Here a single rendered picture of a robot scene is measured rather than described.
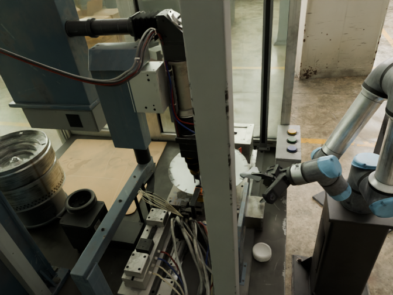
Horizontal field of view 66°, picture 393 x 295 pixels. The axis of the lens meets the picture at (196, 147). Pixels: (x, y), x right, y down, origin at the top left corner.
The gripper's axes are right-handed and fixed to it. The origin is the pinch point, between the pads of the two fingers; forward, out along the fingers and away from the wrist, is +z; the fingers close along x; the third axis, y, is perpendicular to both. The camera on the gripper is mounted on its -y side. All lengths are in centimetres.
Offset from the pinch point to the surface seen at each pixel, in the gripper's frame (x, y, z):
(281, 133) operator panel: -0.4, 41.6, -2.3
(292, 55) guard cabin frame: 29, 51, -22
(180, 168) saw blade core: 20.9, -4.6, 19.9
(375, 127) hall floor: -105, 211, 4
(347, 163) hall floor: -94, 147, 20
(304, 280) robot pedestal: -87, 25, 27
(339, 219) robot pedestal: -30.9, 10.5, -20.7
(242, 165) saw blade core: 7.9, 6.4, 0.7
